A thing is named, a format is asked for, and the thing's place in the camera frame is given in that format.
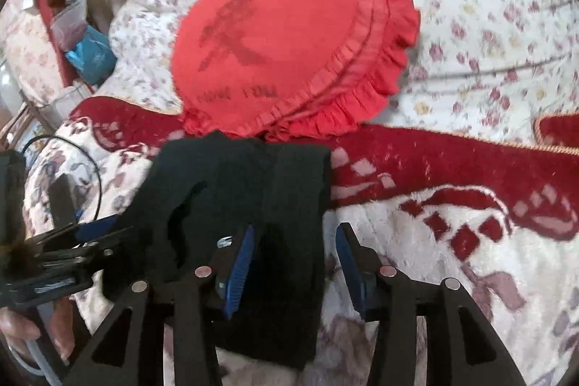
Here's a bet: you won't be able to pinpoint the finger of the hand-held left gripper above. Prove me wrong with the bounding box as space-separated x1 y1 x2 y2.
31 248 116 271
27 216 134 253

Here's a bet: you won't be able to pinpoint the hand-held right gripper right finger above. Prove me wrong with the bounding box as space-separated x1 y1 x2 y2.
337 223 528 386

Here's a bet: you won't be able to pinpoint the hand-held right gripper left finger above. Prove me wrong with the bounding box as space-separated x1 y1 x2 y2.
65 225 256 386

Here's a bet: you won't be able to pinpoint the black pants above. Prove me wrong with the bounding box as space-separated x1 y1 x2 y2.
102 130 333 371

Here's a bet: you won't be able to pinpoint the person's left hand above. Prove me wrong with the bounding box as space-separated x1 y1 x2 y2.
0 307 75 362

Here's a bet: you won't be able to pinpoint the black smartphone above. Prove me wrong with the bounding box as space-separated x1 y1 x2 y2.
49 175 75 224

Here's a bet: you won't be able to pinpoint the red and white plush blanket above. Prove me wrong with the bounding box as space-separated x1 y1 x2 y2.
22 94 579 386

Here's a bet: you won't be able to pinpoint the grey tube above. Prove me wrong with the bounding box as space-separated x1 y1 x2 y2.
8 341 62 382

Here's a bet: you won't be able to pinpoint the pale floral pillow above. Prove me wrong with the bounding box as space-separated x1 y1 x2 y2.
4 13 68 106

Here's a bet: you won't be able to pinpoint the blue bag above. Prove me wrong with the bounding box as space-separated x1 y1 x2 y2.
65 24 118 84

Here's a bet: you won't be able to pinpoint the clear plastic bag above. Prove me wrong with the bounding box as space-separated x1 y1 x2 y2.
50 1 89 52

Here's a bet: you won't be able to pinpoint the red ruffled heart cushion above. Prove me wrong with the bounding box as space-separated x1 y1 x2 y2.
172 0 421 143

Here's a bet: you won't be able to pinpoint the red cushion with gold trim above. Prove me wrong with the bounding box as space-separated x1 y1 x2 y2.
534 114 579 156

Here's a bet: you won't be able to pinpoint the white floral quilt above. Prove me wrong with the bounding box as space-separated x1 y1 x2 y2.
109 0 579 152

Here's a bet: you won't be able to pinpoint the black cable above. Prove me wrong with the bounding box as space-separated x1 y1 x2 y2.
22 136 102 224

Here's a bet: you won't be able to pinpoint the red chair frame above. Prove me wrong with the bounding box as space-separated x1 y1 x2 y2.
36 0 96 93

